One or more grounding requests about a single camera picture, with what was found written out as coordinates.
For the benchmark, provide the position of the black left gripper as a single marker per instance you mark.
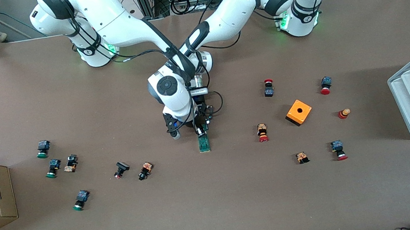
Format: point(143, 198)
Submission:
point(203, 112)

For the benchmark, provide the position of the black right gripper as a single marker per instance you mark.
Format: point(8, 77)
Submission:
point(198, 120)

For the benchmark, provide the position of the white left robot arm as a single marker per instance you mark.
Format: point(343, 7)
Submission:
point(235, 7)

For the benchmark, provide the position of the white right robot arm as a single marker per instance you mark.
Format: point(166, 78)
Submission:
point(121, 20)

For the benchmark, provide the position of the red pushbutton orange block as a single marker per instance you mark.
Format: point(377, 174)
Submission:
point(262, 132)

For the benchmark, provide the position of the red pushbutton black block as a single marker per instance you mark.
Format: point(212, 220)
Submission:
point(269, 89)

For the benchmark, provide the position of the orange black contact block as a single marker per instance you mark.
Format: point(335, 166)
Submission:
point(302, 157)

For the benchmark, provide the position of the red mushroom pushbutton blue block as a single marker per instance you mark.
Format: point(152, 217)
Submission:
point(326, 85)
point(338, 150)

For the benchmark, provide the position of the red button head tan tip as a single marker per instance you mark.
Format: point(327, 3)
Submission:
point(344, 113)

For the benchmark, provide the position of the black selector switch orange block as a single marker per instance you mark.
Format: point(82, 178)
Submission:
point(145, 170)

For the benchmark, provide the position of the black square pushbutton switch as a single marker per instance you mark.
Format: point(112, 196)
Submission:
point(121, 169)

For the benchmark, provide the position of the orange button enclosure box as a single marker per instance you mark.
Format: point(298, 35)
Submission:
point(299, 112)

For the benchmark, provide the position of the black selector switch tan block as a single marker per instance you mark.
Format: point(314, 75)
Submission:
point(71, 163)

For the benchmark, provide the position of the green mushroom pushbutton switch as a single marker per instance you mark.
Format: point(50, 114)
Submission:
point(43, 149)
point(53, 167)
point(80, 200)

